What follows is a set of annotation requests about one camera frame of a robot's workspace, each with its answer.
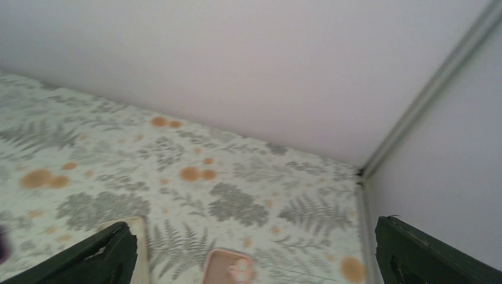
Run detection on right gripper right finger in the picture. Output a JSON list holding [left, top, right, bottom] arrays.
[[375, 215, 501, 284]]

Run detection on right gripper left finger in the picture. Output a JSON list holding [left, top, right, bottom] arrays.
[[3, 221, 138, 284]]

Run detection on beige phone case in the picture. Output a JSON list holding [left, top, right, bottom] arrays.
[[96, 216, 150, 284]]

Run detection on pink phone case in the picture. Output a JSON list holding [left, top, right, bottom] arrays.
[[201, 248, 255, 284]]

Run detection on floral patterned mat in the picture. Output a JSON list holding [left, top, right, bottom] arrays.
[[1, 72, 369, 283]]

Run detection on aluminium rail frame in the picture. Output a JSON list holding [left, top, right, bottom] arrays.
[[358, 1, 501, 283]]

